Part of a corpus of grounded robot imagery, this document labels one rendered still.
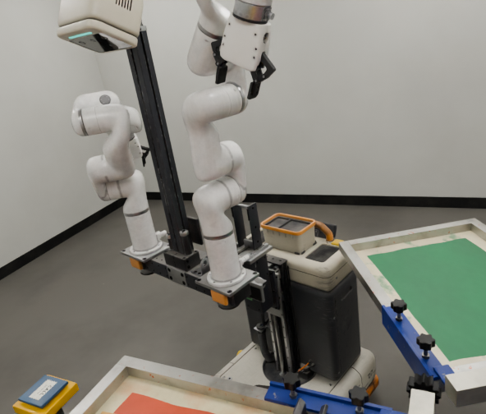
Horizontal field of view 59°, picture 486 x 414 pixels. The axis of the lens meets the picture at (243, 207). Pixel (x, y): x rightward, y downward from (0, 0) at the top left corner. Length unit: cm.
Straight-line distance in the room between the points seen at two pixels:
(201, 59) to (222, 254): 56
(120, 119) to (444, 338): 115
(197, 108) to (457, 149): 356
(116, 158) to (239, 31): 66
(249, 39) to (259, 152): 392
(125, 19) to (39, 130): 392
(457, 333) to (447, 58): 316
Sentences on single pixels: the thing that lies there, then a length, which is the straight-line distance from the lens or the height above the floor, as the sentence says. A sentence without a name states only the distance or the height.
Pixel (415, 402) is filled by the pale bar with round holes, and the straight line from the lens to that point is 109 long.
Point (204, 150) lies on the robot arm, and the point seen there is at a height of 156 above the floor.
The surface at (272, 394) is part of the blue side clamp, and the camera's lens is 116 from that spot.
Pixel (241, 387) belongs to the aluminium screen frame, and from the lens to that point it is 121.
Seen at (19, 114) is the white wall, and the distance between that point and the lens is 496.
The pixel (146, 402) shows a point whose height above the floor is 96.
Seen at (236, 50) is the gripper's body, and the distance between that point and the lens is 97.
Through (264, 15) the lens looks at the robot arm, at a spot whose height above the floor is 187.
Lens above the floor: 183
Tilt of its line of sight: 22 degrees down
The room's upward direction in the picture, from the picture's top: 9 degrees counter-clockwise
